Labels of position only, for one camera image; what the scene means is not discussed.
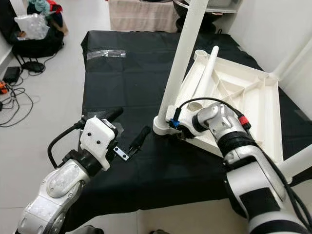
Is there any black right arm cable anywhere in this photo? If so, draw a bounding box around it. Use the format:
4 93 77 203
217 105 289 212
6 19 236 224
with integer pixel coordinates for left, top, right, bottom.
175 97 252 131

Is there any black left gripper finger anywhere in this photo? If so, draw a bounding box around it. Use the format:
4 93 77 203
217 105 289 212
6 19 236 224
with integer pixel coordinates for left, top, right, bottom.
127 126 152 157
101 107 125 123

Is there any teal cloth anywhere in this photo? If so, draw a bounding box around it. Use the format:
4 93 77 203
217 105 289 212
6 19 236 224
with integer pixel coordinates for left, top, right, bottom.
29 0 51 16

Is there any red cloth item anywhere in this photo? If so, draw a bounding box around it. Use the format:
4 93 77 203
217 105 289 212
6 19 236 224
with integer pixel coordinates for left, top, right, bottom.
48 2 63 15

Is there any black power adapter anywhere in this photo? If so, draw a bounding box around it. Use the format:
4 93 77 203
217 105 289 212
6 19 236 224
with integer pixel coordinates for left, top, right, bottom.
4 66 23 83

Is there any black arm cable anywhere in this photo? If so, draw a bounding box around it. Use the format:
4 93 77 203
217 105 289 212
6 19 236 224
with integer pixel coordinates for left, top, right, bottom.
175 97 252 131
47 119 86 169

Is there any large black bowl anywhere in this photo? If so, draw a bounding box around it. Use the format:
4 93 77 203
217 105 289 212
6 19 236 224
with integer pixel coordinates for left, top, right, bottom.
173 0 222 34

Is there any beige cloth covered bench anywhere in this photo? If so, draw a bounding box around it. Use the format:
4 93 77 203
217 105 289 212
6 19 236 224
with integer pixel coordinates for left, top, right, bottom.
108 0 179 33

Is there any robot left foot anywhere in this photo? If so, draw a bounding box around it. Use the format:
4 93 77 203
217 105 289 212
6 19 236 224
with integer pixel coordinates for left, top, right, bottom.
78 225 103 234

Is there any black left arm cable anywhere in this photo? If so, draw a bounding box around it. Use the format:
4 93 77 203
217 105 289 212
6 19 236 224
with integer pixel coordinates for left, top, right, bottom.
47 119 86 169

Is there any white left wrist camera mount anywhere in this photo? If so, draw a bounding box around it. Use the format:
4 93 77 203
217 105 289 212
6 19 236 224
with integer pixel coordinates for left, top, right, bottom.
79 116 118 172

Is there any clear plastic sheet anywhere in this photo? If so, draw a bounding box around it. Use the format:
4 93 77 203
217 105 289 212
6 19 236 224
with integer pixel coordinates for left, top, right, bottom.
114 122 126 137

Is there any clear plastic hardware bag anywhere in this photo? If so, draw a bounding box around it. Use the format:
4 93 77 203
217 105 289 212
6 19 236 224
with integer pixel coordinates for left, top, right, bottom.
87 50 127 60

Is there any black floor cable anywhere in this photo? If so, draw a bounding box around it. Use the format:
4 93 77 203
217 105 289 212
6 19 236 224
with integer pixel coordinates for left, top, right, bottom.
0 80 35 128

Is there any orange black battery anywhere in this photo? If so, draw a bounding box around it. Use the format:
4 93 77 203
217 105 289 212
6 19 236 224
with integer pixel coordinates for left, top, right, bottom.
0 80 10 95

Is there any crumpled clear plastic bag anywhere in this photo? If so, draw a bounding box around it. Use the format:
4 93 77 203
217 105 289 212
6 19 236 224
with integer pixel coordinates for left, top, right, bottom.
15 14 52 41

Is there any black tablecloth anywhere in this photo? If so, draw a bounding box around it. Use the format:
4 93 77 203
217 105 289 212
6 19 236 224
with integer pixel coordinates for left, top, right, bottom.
80 30 312 232

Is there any clear plastic storage box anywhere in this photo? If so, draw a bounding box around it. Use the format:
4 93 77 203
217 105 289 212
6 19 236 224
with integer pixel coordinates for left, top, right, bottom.
205 0 242 13

